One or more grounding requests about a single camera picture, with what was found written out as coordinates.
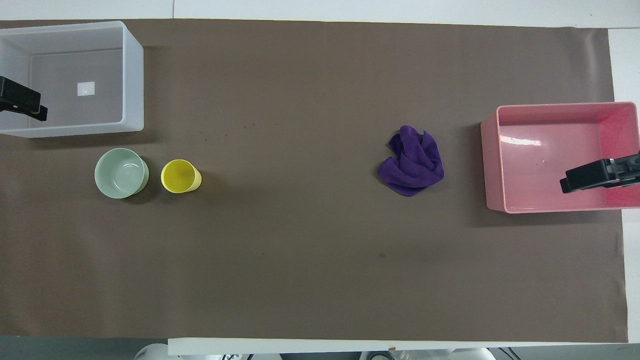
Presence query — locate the pink plastic box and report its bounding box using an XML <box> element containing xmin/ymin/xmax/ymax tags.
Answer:
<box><xmin>480</xmin><ymin>101</ymin><xmax>640</xmax><ymax>215</ymax></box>

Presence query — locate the translucent white plastic box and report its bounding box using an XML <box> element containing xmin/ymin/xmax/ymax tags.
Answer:
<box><xmin>0</xmin><ymin>21</ymin><xmax>145</xmax><ymax>139</ymax></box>

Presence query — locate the purple cloth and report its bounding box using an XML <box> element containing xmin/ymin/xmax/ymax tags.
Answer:
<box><xmin>377</xmin><ymin>125</ymin><xmax>445</xmax><ymax>198</ymax></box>

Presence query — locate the yellow plastic cup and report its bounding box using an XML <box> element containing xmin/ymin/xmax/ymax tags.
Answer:
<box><xmin>160</xmin><ymin>159</ymin><xmax>203</xmax><ymax>194</ymax></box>

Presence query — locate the pale green bowl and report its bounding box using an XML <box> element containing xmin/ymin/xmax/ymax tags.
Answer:
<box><xmin>94</xmin><ymin>147</ymin><xmax>150</xmax><ymax>200</ymax></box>

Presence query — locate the black stand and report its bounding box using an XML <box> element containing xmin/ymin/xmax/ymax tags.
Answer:
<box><xmin>0</xmin><ymin>75</ymin><xmax>49</xmax><ymax>122</ymax></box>
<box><xmin>559</xmin><ymin>152</ymin><xmax>640</xmax><ymax>195</ymax></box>

